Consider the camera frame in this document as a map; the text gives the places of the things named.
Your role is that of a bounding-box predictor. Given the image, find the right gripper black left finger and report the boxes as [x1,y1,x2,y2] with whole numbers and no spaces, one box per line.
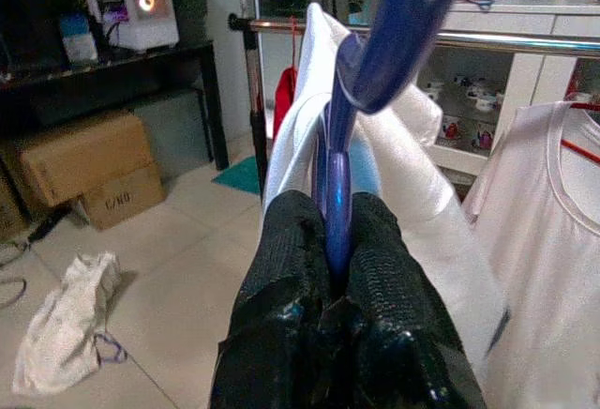
[209,189,349,409]

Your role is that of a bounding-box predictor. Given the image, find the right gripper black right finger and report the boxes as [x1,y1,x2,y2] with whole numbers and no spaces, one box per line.
[336,191,488,409]

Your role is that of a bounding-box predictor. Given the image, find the blue purple plastic hanger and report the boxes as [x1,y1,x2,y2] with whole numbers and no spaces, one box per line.
[311,0,473,286]

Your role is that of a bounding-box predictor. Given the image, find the white shirt with dark print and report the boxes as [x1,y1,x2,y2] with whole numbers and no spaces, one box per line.
[261,2,512,375]

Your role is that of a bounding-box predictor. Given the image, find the thin purple hanger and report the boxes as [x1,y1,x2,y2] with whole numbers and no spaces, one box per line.
[92,331,128,366]

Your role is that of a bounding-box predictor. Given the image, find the red plastic hanger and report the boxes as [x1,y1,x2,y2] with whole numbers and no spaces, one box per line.
[288,17,299,70]
[559,92,600,167]

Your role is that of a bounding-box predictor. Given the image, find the teal floor mat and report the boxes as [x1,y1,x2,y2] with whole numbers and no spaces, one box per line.
[209,154,263,198]

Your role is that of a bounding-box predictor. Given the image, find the plain white shirt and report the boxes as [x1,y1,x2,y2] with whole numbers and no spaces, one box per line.
[461,98,600,409]

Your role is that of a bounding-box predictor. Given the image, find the small printed cardboard box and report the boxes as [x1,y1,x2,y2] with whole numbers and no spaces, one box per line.
[74,163,166,232]

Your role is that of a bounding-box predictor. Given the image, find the grey cabinet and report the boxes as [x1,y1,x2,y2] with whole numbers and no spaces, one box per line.
[128,87,213,174]

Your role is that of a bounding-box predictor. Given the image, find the red shirt with white trim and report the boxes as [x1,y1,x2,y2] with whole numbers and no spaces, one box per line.
[273,65,301,136]

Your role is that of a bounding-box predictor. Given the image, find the crumpled white garment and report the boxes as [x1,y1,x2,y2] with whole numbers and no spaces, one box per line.
[11,251,124,397]

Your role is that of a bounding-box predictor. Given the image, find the white mug dark print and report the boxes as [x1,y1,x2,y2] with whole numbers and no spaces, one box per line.
[464,91,499,111]

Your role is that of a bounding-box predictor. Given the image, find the large plain cardboard box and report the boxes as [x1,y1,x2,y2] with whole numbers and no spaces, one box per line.
[17,109,158,209]

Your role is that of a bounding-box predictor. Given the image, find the black power strip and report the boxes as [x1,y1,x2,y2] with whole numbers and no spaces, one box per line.
[26,205,72,247]

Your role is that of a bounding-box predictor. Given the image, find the black desk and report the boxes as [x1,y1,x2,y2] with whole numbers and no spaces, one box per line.
[0,38,232,174]

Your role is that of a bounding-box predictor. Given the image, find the white PC case RGB fans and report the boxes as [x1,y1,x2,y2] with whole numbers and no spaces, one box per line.
[74,0,180,53]

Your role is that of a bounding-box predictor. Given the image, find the chrome clothes rack black posts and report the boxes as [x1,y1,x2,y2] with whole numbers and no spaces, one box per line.
[227,12,600,206]

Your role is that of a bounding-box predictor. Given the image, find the dark green bag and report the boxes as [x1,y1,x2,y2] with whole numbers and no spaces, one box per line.
[167,0,210,47]

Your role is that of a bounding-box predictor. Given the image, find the white glass door cabinet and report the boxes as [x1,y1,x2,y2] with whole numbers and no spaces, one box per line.
[416,0,600,194]

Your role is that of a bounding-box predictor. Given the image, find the white blue box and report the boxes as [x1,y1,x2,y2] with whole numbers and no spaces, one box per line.
[59,11,100,64]

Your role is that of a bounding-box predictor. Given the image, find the black floor cable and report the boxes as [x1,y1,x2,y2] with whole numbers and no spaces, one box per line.
[0,238,33,310]

